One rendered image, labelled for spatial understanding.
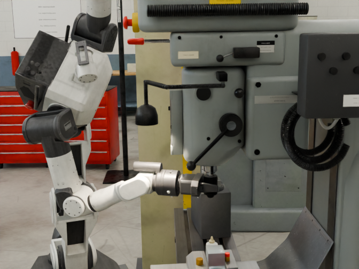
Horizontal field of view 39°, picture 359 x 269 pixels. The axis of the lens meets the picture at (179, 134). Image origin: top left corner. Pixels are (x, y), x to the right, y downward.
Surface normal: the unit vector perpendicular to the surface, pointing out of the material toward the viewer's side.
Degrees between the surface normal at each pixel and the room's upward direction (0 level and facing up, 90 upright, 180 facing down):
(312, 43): 90
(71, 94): 57
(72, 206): 96
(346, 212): 89
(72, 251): 27
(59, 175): 96
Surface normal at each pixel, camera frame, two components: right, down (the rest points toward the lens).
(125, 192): -0.22, 0.26
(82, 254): 0.31, 0.62
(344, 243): -0.63, 0.15
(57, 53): 0.28, -0.36
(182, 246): -0.01, -0.98
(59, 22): 0.04, 0.21
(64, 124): 0.94, -0.10
